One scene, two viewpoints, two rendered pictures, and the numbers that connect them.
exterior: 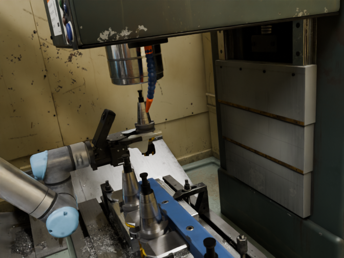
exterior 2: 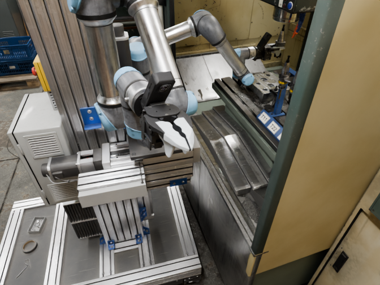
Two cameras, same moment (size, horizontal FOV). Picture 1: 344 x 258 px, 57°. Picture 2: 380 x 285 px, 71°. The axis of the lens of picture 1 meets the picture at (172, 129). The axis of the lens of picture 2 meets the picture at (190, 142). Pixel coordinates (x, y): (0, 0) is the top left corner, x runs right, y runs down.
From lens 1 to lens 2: 107 cm
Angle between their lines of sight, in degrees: 22
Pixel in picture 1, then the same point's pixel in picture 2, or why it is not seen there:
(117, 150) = (267, 53)
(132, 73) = (287, 17)
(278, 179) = not seen: hidden behind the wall
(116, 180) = (228, 70)
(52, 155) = (242, 51)
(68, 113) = not seen: hidden behind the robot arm
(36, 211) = (241, 73)
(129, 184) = (287, 67)
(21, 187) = (239, 62)
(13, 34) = not seen: outside the picture
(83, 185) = (210, 70)
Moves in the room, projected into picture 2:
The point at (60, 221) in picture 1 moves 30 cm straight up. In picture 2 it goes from (249, 78) to (257, 27)
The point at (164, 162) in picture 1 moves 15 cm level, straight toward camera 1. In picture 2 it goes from (255, 64) to (257, 70)
